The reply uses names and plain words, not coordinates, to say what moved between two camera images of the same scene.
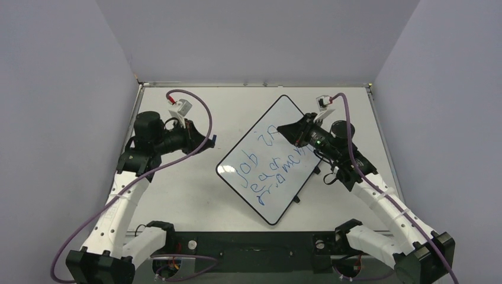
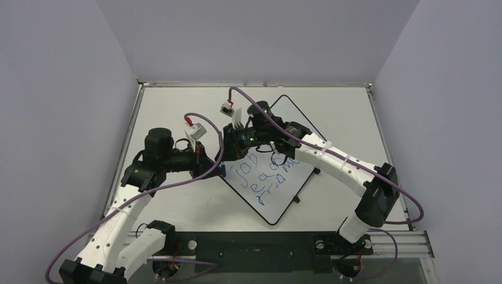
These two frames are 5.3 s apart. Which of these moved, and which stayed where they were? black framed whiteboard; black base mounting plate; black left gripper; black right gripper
Moved: black right gripper; black left gripper
Stayed: black framed whiteboard; black base mounting plate
